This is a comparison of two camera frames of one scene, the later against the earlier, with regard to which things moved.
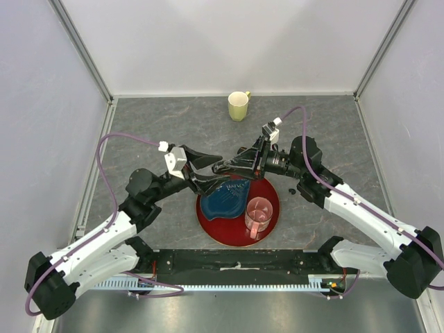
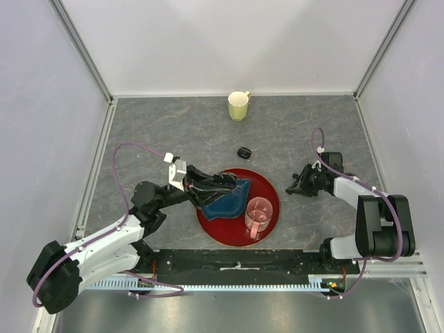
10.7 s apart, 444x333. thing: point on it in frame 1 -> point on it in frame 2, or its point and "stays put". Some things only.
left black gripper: x=200 y=160 -> x=195 y=182
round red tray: x=232 y=231 stays put
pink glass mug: x=258 y=215 stays put
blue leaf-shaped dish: x=226 y=200 stays put
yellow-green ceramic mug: x=238 y=102 stays put
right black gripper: x=247 y=159 -> x=300 y=185
